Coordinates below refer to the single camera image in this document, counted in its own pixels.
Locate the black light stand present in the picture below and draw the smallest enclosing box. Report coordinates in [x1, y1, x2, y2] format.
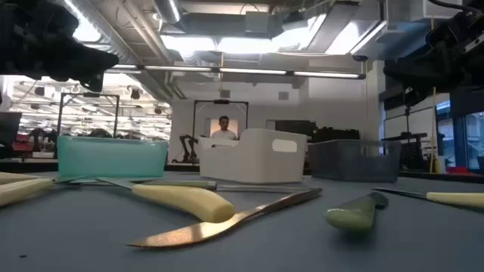
[380, 105, 429, 172]

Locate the blue-framed window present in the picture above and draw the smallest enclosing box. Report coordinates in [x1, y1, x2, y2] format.
[434, 90, 484, 171]

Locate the yellow-handled fork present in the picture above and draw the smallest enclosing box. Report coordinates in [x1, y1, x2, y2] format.
[371, 187, 484, 210]

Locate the grey ceiling unit box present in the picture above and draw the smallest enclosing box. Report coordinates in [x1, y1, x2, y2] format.
[244, 10, 274, 39]

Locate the teal plastic bin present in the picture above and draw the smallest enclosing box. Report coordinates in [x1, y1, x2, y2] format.
[56, 134, 170, 179]

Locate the long ceiling light bar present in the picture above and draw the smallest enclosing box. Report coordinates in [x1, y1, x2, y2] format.
[105, 63, 367, 80]

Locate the black equipment row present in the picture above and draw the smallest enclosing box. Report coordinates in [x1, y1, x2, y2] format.
[313, 127, 361, 144]

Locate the black gantry frame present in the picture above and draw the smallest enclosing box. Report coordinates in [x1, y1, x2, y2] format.
[56, 91, 121, 139]
[191, 99, 250, 164]

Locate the wooden utensil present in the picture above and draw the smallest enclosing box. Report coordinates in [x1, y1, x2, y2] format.
[126, 187, 324, 249]

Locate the person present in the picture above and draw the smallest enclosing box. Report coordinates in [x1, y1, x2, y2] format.
[209, 115, 239, 141]

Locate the green-handled fork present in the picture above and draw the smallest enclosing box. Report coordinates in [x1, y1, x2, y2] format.
[324, 191, 389, 233]

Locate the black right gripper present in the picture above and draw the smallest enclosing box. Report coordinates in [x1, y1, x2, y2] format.
[383, 6, 484, 108]

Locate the black monitor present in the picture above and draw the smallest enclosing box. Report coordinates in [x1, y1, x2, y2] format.
[0, 111, 23, 159]
[275, 119, 317, 140]

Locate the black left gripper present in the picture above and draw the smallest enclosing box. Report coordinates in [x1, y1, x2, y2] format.
[0, 0, 120, 94]

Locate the grey plastic bin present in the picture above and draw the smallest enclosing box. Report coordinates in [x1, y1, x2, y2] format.
[308, 138, 402, 184]

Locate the white plastic bin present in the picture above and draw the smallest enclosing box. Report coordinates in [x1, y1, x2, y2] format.
[198, 128, 308, 185]

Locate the yellow-handled cutlery piece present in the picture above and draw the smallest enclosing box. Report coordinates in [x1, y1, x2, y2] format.
[0, 177, 82, 208]

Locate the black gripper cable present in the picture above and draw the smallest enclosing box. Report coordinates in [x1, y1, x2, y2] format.
[427, 0, 484, 14]

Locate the round silver ceiling duct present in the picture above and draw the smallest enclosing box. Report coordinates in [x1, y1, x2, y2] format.
[153, 0, 182, 24]

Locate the grey-blue table mat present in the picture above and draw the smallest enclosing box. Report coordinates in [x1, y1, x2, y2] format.
[0, 172, 484, 272]

